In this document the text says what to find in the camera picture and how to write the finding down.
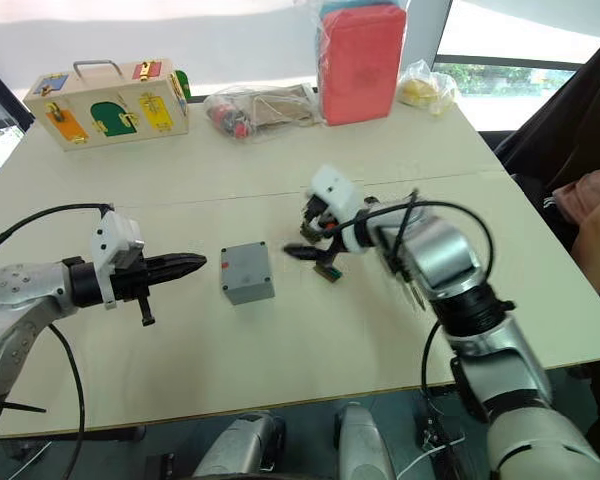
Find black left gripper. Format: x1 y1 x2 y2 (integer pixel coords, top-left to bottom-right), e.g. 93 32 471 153
109 252 209 328

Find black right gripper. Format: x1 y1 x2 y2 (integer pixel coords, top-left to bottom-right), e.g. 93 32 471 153
282 195 350 267

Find grey plastic box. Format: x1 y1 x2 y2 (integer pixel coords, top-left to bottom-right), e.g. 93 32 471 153
219 241 276 307

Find wooden lock box coloured doors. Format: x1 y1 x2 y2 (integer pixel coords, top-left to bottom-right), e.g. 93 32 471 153
21 58 192 153

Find plastic bag of small parts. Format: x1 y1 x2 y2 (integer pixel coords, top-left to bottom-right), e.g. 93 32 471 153
202 83 325 147

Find silver rounded robot leg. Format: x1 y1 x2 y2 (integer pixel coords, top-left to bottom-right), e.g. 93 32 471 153
333 402 397 480
192 411 287 480

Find red foam block in bag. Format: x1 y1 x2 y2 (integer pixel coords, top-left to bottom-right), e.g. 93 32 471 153
313 0 412 128

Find plastic bag with yellow item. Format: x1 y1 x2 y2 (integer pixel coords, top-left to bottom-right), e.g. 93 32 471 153
396 59 460 118

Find person in pink clothing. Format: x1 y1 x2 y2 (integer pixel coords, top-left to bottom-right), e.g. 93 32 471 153
551 158 600 297

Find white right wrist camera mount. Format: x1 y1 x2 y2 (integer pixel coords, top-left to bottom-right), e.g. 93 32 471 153
307 164 377 254

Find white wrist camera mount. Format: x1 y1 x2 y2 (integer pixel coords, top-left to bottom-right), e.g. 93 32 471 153
90 209 146 311
307 164 377 254

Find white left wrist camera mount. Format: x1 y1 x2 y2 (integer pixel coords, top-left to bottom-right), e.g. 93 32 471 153
90 209 146 311

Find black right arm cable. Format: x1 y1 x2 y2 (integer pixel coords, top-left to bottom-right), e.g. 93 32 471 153
419 319 464 454
352 188 497 301

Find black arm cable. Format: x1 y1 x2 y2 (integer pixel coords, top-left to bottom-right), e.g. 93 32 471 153
47 323 88 480
0 201 115 265
419 319 464 454
352 188 497 301

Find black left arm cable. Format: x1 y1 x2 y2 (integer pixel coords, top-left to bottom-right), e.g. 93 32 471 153
0 201 115 265
47 323 88 480

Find black cable tie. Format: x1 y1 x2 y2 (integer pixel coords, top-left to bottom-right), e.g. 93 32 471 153
2 399 48 415

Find thin white cable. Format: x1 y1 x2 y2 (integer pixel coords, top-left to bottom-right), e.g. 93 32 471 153
394 433 467 479

